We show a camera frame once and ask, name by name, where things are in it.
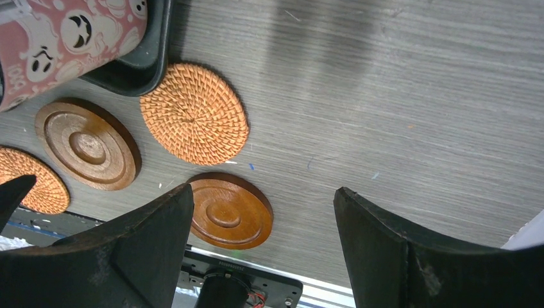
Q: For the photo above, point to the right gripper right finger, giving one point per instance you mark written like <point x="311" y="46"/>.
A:
<point x="394" y="262"/>

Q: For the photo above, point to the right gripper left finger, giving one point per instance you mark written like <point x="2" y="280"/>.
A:
<point x="131" y="261"/>

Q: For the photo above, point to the wooden coaster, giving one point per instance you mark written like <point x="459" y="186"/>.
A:
<point x="229" y="212"/>
<point x="88" y="143"/>

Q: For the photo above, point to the rattan coaster front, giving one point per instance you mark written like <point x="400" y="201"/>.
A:
<point x="49" y="195"/>

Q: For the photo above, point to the rattan coaster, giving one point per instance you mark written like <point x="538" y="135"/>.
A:
<point x="196" y="116"/>
<point x="49" y="195"/>

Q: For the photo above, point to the black serving tray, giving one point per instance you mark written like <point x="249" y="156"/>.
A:
<point x="142" y="69"/>

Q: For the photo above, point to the pink ghost mug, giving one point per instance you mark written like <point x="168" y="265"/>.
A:
<point x="47" y="43"/>

